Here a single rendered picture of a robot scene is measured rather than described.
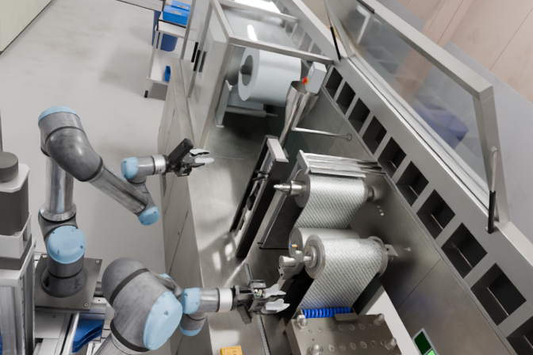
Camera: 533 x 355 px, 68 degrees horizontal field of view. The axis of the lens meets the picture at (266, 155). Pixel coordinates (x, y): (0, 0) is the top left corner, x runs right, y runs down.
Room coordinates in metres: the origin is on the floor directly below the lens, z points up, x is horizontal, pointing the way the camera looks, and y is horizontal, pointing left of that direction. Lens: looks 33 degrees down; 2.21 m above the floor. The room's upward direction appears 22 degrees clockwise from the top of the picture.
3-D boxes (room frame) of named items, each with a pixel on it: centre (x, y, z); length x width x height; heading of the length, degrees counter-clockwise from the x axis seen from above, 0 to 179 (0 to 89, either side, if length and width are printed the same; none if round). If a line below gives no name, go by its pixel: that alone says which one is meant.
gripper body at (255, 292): (0.85, -0.12, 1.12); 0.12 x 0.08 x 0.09; 117
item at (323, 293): (1.01, -0.42, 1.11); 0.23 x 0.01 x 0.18; 117
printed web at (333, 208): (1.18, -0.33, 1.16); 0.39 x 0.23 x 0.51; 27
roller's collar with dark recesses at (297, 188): (1.22, -0.15, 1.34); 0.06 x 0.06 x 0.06; 27
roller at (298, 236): (1.17, -0.34, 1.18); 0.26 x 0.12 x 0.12; 117
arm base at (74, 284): (0.85, 0.52, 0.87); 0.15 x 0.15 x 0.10
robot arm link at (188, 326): (0.78, 0.04, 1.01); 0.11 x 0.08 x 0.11; 65
